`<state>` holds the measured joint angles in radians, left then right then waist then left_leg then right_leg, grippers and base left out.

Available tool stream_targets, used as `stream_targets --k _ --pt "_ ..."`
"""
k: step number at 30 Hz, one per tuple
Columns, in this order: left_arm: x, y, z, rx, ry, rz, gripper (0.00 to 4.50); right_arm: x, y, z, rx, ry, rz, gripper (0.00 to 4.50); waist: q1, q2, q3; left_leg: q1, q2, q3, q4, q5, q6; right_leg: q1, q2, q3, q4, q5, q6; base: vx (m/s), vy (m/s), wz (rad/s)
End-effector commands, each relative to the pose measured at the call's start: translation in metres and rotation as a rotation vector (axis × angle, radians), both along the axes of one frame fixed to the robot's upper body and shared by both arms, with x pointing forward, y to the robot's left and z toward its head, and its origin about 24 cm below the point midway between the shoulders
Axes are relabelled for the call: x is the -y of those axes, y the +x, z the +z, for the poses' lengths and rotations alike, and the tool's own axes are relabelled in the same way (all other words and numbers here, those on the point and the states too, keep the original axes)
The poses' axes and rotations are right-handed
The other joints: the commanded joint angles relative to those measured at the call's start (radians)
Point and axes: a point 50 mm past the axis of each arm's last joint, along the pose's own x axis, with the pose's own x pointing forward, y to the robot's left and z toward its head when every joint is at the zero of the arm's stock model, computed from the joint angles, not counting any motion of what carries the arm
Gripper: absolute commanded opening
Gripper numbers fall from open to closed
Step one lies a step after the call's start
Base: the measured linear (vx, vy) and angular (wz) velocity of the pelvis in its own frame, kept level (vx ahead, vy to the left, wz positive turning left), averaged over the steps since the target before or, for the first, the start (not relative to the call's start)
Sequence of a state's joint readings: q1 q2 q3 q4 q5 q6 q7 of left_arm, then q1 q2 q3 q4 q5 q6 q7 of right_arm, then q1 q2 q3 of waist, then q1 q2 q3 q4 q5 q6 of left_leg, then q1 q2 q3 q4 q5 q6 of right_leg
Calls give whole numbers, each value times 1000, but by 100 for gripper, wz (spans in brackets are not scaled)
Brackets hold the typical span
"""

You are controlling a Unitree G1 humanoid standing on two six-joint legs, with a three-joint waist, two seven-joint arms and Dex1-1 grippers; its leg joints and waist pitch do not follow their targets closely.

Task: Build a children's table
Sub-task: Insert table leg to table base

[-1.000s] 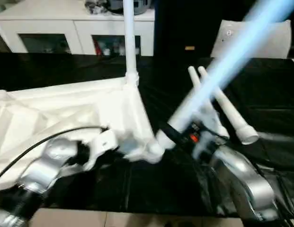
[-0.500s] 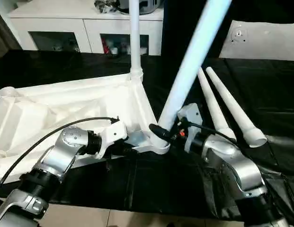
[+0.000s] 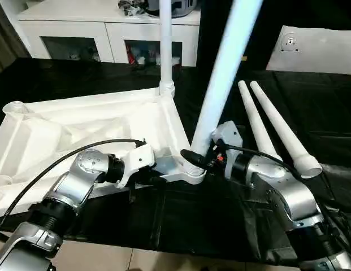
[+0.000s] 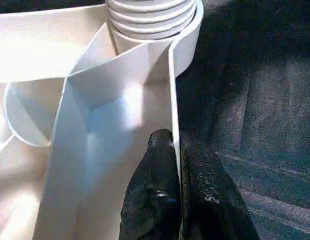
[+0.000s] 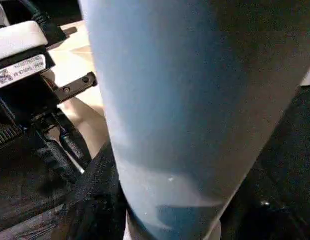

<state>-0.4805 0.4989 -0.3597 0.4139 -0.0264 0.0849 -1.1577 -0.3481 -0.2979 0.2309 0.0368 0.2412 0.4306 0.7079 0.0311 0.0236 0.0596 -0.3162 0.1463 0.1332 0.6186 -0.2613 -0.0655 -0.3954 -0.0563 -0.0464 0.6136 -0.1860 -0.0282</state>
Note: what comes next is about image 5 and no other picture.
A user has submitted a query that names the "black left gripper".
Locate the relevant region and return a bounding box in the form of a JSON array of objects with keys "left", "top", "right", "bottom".
[{"left": 0, "top": 71, "right": 98, "bottom": 198}]

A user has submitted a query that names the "white plastic table leg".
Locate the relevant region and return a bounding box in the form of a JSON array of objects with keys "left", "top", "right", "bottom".
[{"left": 78, "top": 0, "right": 310, "bottom": 240}]

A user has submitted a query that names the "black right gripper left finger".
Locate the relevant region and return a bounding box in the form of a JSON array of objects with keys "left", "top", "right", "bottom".
[{"left": 9, "top": 144, "right": 128, "bottom": 240}]

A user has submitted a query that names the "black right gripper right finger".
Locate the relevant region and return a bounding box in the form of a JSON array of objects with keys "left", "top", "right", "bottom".
[{"left": 216, "top": 146, "right": 310, "bottom": 240}]

